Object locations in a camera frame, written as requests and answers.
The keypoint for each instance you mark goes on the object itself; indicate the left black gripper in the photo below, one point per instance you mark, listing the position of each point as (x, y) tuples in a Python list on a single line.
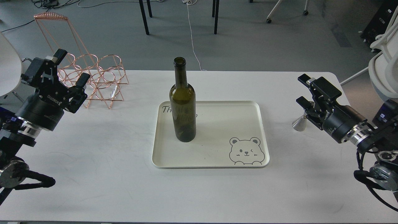
[(47, 105)]

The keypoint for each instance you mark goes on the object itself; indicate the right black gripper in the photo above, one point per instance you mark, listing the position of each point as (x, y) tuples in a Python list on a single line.
[(337, 121)]

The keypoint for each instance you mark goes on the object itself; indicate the silver metal jigger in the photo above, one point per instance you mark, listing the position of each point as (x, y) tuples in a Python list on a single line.
[(300, 123)]

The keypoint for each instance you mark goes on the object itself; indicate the dark green wine bottle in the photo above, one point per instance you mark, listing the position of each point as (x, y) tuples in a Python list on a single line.
[(182, 102)]

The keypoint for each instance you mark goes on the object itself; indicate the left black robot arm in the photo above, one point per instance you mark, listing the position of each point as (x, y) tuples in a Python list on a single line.
[(15, 172)]

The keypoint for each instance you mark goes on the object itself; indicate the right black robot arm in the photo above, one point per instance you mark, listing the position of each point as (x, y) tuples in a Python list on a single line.
[(376, 144)]

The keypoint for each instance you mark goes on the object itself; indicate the white round chair left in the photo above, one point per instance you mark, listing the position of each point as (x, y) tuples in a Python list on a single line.
[(11, 68)]

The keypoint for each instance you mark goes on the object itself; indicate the white office chair right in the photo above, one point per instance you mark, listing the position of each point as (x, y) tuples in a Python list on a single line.
[(382, 68)]

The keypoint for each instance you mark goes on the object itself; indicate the cream bear serving tray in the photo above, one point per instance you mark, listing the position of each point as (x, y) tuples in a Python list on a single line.
[(229, 134)]

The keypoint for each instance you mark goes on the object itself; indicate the white chair base with casters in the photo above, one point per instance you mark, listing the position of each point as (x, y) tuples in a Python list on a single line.
[(283, 10)]

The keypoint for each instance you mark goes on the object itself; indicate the black box on floor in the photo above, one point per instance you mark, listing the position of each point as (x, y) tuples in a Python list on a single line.
[(378, 24)]

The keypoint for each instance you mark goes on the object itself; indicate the black table leg left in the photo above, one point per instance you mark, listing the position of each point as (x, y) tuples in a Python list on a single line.
[(143, 14)]

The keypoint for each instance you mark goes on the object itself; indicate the black table leg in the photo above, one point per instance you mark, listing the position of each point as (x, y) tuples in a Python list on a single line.
[(215, 14), (143, 14)]

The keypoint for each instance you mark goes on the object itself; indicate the black table leg right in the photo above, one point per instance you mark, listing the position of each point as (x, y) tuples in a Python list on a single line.
[(215, 14)]

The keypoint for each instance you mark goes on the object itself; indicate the copper wire bottle rack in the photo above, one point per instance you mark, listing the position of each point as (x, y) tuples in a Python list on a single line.
[(107, 73)]

